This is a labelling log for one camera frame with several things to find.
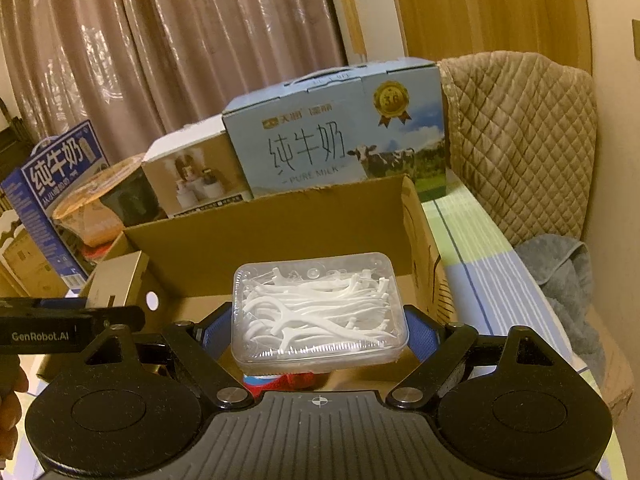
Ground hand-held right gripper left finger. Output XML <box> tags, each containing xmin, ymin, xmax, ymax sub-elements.
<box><xmin>82</xmin><ymin>302</ymin><xmax>256</xmax><ymax>408</ymax></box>

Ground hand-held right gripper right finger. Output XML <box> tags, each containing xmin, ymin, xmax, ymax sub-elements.
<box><xmin>387</xmin><ymin>304</ymin><xmax>556</xmax><ymax>408</ymax></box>

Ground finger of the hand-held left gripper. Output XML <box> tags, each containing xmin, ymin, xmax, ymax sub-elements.
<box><xmin>0</xmin><ymin>297</ymin><xmax>89</xmax><ymax>310</ymax></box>
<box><xmin>86</xmin><ymin>305</ymin><xmax>146</xmax><ymax>330</ymax></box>

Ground clear floss pick box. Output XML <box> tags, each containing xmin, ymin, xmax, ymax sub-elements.
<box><xmin>231</xmin><ymin>251</ymin><xmax>409</xmax><ymax>376</ymax></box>

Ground brown cardboard box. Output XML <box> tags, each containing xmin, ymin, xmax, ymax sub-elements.
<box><xmin>35</xmin><ymin>175</ymin><xmax>457</xmax><ymax>393</ymax></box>

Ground person's left hand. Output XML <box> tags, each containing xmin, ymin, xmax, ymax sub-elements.
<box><xmin>0</xmin><ymin>354</ymin><xmax>30</xmax><ymax>449</ymax></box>

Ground cardboard boxes on floor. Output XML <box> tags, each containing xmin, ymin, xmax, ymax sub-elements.
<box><xmin>0</xmin><ymin>210</ymin><xmax>68</xmax><ymax>302</ymax></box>

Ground red orange instant food bowl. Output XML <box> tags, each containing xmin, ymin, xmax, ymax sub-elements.
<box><xmin>82</xmin><ymin>241</ymin><xmax>122</xmax><ymax>262</ymax></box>

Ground green orange instant food bowl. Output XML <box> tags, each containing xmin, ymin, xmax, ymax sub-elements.
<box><xmin>52</xmin><ymin>155</ymin><xmax>162</xmax><ymax>249</ymax></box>

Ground dark blue milk carton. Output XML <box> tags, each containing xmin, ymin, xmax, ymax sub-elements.
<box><xmin>0</xmin><ymin>120</ymin><xmax>111</xmax><ymax>292</ymax></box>

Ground grey towel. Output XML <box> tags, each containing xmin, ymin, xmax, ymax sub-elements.
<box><xmin>514</xmin><ymin>233</ymin><xmax>607</xmax><ymax>382</ymax></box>

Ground white humidifier box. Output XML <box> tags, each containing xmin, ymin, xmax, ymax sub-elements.
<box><xmin>142</xmin><ymin>115</ymin><xmax>252</xmax><ymax>219</ymax></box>

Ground chair with quilted cover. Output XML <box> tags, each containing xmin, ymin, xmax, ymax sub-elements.
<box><xmin>439</xmin><ymin>51</ymin><xmax>599</xmax><ymax>249</ymax></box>

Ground light blue milk carton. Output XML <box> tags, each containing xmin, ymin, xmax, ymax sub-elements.
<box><xmin>221</xmin><ymin>56</ymin><xmax>447</xmax><ymax>204</ymax></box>

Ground beige curtain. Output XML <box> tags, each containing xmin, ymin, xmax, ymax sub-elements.
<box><xmin>0</xmin><ymin>0</ymin><xmax>347</xmax><ymax>166</ymax></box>

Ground wooden door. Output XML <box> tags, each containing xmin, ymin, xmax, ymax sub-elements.
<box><xmin>385</xmin><ymin>0</ymin><xmax>592</xmax><ymax>63</ymax></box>

